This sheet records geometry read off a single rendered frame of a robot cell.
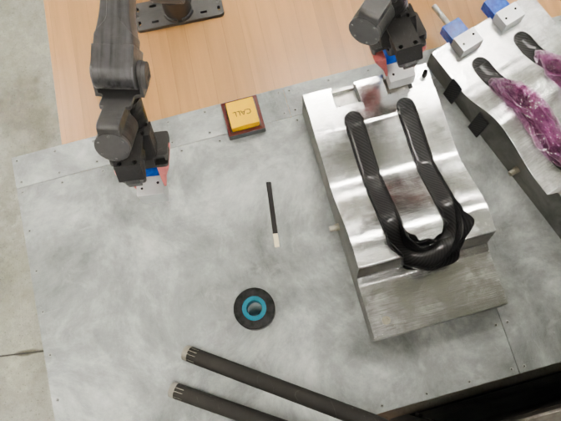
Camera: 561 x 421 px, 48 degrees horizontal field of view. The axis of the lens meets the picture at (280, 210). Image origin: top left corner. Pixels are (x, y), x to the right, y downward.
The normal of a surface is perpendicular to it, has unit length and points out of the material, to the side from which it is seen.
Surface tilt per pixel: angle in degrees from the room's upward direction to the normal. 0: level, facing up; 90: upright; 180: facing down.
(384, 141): 3
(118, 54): 17
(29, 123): 0
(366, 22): 80
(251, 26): 0
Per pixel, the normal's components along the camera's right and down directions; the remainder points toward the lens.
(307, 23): -0.03, -0.25
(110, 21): -0.04, 0.03
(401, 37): -0.24, -0.54
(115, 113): 0.00, -0.67
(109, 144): -0.06, 0.74
